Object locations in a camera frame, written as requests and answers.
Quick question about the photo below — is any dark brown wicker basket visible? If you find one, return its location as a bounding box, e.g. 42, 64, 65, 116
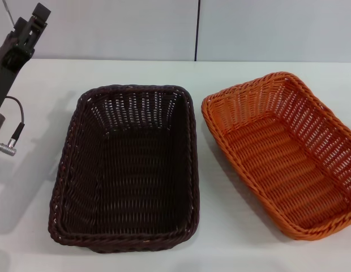
48, 83, 200, 254

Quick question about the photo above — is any thin grey gripper cable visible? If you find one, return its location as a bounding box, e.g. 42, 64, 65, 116
5, 95, 25, 141

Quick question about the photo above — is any orange wicker basket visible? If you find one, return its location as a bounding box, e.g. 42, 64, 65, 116
200, 71, 351, 241

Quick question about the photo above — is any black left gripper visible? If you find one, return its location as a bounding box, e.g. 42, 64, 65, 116
0, 2, 52, 112

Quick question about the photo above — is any silver cable connector plug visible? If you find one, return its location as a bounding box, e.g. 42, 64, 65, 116
0, 138, 18, 157

